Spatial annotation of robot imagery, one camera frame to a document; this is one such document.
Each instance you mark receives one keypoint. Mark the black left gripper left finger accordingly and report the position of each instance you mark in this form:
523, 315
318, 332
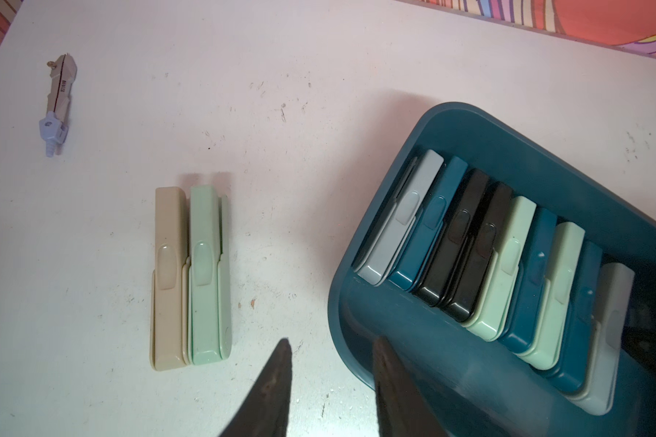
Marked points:
265, 410

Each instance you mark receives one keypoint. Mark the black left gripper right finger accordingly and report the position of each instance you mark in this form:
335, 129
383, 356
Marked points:
401, 408

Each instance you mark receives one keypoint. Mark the teal plastic storage box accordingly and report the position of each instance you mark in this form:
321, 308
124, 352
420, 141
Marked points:
478, 388

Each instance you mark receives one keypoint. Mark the light green pliers group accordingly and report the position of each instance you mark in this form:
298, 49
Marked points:
210, 336

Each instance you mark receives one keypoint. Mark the black pruning pliers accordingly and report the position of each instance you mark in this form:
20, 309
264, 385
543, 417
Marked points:
443, 259
464, 288

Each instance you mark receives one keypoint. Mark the grey pruning pliers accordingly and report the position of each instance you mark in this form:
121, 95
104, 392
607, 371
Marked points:
391, 227

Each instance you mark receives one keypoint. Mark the teal pliers group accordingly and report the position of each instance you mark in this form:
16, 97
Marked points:
568, 374

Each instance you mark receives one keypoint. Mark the teal pruning pliers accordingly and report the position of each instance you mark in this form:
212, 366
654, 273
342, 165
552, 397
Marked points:
430, 221

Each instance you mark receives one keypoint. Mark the grey pliers group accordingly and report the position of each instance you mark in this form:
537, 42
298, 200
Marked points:
612, 301

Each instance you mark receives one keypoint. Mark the beige pruning pliers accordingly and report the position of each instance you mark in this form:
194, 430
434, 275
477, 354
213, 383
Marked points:
169, 297

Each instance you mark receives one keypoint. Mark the small purple clip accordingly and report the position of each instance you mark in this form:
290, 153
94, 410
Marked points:
53, 128

